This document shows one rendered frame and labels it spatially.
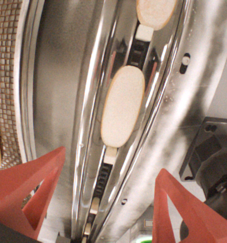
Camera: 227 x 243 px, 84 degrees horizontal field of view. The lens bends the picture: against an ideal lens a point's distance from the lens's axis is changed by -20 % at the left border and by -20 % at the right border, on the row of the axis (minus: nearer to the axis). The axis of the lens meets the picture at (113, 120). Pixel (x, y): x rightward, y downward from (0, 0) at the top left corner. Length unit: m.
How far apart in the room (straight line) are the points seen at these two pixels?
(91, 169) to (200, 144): 0.16
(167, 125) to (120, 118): 0.05
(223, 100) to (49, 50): 0.24
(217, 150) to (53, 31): 0.26
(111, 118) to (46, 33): 0.14
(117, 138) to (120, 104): 0.04
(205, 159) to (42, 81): 0.24
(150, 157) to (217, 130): 0.11
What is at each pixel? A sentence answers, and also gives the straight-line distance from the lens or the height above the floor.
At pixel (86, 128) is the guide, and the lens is 0.17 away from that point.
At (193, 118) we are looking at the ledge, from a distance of 0.18.
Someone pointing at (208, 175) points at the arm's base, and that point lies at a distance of 0.22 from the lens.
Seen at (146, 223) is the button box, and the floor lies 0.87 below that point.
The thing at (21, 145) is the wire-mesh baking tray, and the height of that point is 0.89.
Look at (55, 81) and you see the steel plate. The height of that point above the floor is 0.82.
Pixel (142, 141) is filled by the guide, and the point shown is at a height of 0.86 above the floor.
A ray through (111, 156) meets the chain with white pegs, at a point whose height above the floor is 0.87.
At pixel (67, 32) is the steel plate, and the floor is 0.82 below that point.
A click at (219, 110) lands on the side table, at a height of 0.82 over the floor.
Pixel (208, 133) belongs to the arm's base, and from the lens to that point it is 0.23.
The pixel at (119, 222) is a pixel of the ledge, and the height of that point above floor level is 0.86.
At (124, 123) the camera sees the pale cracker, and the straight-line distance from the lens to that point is 0.17.
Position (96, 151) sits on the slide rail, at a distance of 0.21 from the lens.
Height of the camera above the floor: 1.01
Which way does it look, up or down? 62 degrees down
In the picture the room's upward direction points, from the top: 168 degrees counter-clockwise
